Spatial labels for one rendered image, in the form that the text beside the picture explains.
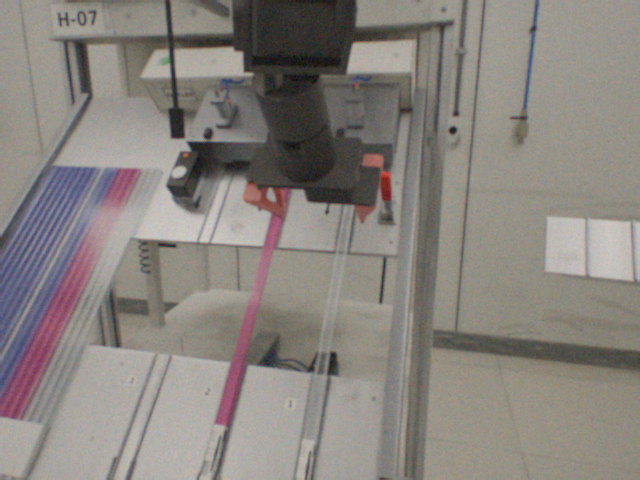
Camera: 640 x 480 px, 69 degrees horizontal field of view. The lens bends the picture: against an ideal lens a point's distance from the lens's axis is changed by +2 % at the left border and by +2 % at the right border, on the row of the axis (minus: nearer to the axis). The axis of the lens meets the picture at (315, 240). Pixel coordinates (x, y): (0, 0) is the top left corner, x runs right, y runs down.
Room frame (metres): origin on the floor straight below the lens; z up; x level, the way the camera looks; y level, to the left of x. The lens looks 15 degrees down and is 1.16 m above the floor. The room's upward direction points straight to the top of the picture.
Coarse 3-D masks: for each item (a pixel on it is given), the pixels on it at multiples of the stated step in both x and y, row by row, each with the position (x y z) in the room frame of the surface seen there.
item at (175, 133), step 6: (168, 108) 0.71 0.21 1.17; (174, 108) 0.70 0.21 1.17; (180, 108) 0.72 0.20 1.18; (168, 114) 0.71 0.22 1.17; (174, 114) 0.70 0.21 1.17; (180, 114) 0.71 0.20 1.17; (174, 120) 0.70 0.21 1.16; (180, 120) 0.71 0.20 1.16; (174, 126) 0.70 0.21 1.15; (180, 126) 0.71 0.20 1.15; (174, 132) 0.70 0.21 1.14; (180, 132) 0.71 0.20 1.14; (174, 138) 0.71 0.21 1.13; (180, 138) 0.71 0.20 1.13
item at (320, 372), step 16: (352, 208) 0.69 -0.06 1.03; (336, 256) 0.63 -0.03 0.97; (336, 272) 0.61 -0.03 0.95; (336, 288) 0.59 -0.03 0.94; (336, 304) 0.58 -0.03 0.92; (320, 352) 0.53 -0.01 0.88; (320, 368) 0.52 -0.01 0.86; (320, 384) 0.50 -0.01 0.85; (320, 400) 0.49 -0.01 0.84; (304, 432) 0.46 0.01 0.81
